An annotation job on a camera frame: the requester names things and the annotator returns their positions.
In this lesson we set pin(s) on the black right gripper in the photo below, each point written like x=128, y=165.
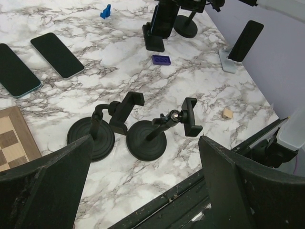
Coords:
x=199, y=5

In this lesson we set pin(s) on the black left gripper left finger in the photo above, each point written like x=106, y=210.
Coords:
x=45, y=193

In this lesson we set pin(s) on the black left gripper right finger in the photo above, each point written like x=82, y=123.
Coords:
x=247, y=195

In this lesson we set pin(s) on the black round-base phone stand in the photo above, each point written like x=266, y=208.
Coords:
x=106, y=120

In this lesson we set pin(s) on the teal smartphone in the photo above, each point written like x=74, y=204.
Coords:
x=15, y=76

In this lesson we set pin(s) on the black smartphone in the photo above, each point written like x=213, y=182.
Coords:
x=57, y=55
x=245, y=41

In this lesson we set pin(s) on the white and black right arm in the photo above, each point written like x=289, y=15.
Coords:
x=284, y=145

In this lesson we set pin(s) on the tall black round phone stand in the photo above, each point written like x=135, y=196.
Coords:
x=185, y=26

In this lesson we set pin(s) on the blue-edged smartphone on folding stand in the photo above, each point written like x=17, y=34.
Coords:
x=163, y=18

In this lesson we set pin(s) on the black folding phone stand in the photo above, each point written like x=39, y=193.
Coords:
x=152, y=43

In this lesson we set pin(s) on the black smartphone on silver stand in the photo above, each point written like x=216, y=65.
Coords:
x=245, y=41

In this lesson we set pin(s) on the silver phone stand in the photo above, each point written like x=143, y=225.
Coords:
x=229, y=57

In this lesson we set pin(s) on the wooden chessboard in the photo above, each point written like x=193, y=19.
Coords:
x=17, y=145

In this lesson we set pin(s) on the purple rectangular plate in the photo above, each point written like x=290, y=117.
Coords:
x=161, y=60

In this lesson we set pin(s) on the small wooden block right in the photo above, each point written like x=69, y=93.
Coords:
x=227, y=113

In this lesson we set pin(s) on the blue plastic piece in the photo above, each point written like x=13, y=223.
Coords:
x=106, y=12

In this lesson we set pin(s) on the black mounting rail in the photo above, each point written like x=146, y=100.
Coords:
x=187, y=205

